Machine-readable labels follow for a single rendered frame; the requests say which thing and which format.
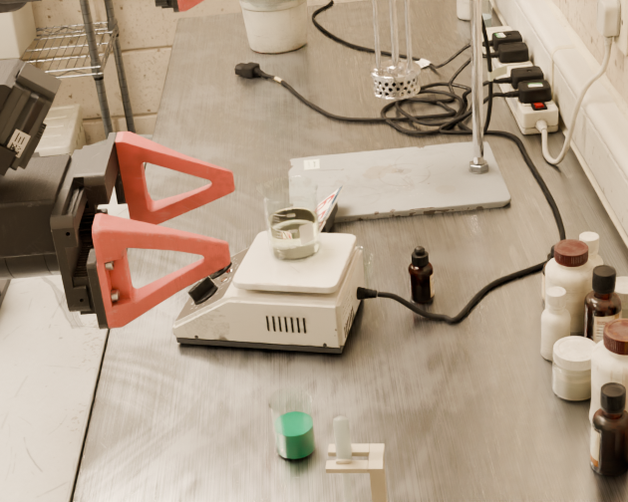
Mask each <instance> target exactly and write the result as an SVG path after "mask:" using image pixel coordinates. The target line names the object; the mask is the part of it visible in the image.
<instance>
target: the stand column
mask: <svg viewBox="0 0 628 502"><path fill-rule="evenodd" d="M470 9H471V99H472V145H473V160H472V161H470V168H469V171H470V172H471V173H474V174H483V173H486V172H488V164H487V161H486V160H485V159H483V98H482V38H481V0H470Z"/></svg>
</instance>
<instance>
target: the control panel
mask: <svg viewBox="0 0 628 502"><path fill-rule="evenodd" d="M249 248H250V247H249ZM249 248H247V249H245V250H243V251H241V252H239V253H237V254H235V255H233V256H231V257H230V261H231V262H232V265H231V266H230V268H229V269H231V271H230V272H228V273H226V272H225V273H223V274H222V275H221V276H219V277H217V278H215V279H211V280H212V281H213V282H214V285H216V286H217V291H216V292H215V293H214V294H213V295H212V296H211V297H210V298H209V299H208V300H206V301H205V302H203V303H201V304H199V305H196V304H195V303H194V301H193V299H192V298H191V297H189V298H188V300H187V302H186V303H185V305H184V307H183V308H182V310H181V311H180V313H179V315H178V316H177V318H176V320H175V321H178V320H180V319H182V318H184V317H186V316H188V315H190V314H192V313H194V312H196V311H198V310H200V309H202V308H204V307H206V306H208V305H210V304H212V303H214V302H216V301H218V300H220V299H221V298H222V297H223V296H224V294H225V293H226V291H227V289H228V287H229V286H230V284H231V282H232V279H233V276H234V274H235V273H236V271H237V269H238V267H239V266H240V264H241V262H242V260H243V259H244V257H245V255H246V253H247V252H248V250H249ZM224 277H225V278H226V279H225V280H224V281H223V282H221V279H223V278H224Z"/></svg>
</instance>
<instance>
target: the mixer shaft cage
mask: <svg viewBox="0 0 628 502"><path fill-rule="evenodd" d="M404 8H405V28H406V47H407V60H401V58H399V45H398V27H397V8H396V0H389V17H390V34H391V52H392V60H389V61H384V62H381V51H380V35H379V19H378V3H377V0H372V9H373V25H374V40H375V55H376V65H374V66H373V67H372V68H371V70H370V73H371V77H372V78H373V79H374V89H373V94H374V95H375V96H376V97H377V98H380V99H383V100H403V99H407V98H410V97H413V96H415V95H416V94H417V93H418V92H419V91H420V86H419V78H418V75H419V74H420V73H421V66H420V65H419V64H418V63H416V62H414V61H412V41H411V20H410V0H404ZM394 94H396V95H395V96H394ZM401 94H402V95H401ZM387 95H388V96H387Z"/></svg>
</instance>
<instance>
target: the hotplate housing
mask: <svg viewBox="0 0 628 502"><path fill-rule="evenodd" d="M377 295H378V292H377V290H373V289H367V288H365V278H364V265H363V252H362V250H359V248H358V247H355V249H354V252H353V254H352V256H351V259H350V261H349V264H348V266H347V269H346V271H345V273H344V276H343V278H342V281H341V283H340V286H339V288H338V290H337V291H335V292H333V293H329V294H324V293H305V292H285V291H266V290H247V289H237V288H235V287H234V286H233V283H232V282H231V284H230V286H229V287H228V289H227V291H226V293H225V294H224V296H223V297H222V298H221V299H220V300H218V301H216V302H214V303H212V304H210V305H208V306H206V307H204V308H202V309H200V310H198V311H196V312H194V313H192V314H190V315H188V316H186V317H184V318H182V319H180V320H178V321H175V322H174V325H173V326H172V332H173V334H174V335H175V337H176V342H177V343H181V344H196V345H211V346H227V347H242V348H257V349H272V350H287V351H303V352H318V353H334V354H341V353H342V351H343V348H344V345H345V343H346V340H347V337H348V335H349V332H350V329H351V327H352V324H353V321H354V319H355V316H356V313H357V311H358V308H359V305H360V303H361V300H362V299H363V300H365V299H373V298H377Z"/></svg>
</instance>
